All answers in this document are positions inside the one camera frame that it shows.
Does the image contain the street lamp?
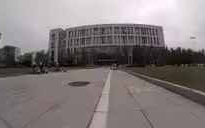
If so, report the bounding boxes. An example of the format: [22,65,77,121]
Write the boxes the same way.
[189,35,197,52]

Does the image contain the row of dark trees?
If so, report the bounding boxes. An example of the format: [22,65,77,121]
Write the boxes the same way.
[133,45,205,67]

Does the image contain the row of bare trees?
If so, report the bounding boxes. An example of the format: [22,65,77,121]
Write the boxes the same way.
[19,49,58,68]

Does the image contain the large curved pale building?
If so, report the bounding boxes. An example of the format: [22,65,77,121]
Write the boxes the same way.
[48,23,166,66]

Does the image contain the grey stone kerb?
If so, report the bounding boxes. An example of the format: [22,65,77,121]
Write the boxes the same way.
[122,68,205,110]

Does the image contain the small grey building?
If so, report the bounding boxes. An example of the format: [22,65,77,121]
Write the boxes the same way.
[0,45,22,67]

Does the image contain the white painted line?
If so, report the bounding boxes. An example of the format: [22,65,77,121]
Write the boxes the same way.
[88,69,112,128]

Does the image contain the grass lawn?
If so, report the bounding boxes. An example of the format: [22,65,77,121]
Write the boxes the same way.
[125,64,205,96]

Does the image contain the grey stone slab pavement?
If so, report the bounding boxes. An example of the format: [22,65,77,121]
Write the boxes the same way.
[0,67,205,128]

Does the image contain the grass strip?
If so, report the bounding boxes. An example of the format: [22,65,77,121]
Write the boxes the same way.
[0,66,36,79]

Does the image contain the dark manhole cover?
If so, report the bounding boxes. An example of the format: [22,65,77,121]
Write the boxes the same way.
[67,80,91,88]

